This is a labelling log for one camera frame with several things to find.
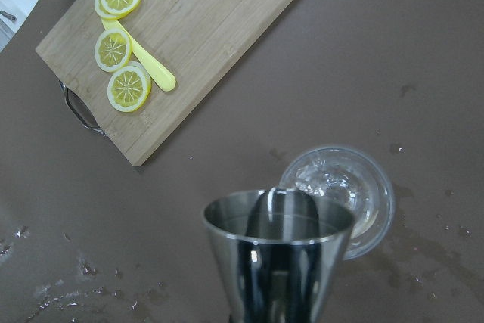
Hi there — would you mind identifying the steel jigger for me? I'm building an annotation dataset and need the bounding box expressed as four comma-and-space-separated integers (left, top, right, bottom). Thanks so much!
203, 188, 355, 322

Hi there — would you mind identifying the clear wine glass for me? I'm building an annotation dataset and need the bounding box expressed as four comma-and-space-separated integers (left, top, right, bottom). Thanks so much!
279, 145, 396, 260

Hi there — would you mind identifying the yellow plastic knife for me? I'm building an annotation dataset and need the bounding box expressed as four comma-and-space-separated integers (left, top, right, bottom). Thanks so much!
101, 18, 176, 92

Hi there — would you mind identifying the lemon slice near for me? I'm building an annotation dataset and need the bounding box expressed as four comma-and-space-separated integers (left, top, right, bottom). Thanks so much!
107, 61, 152, 113

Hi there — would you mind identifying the wooden cutting board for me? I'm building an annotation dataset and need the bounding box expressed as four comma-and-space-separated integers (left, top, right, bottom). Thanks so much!
36, 0, 293, 166

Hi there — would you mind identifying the lemon slice middle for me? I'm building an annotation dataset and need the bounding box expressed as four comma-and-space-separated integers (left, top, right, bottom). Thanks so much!
94, 27, 132, 73

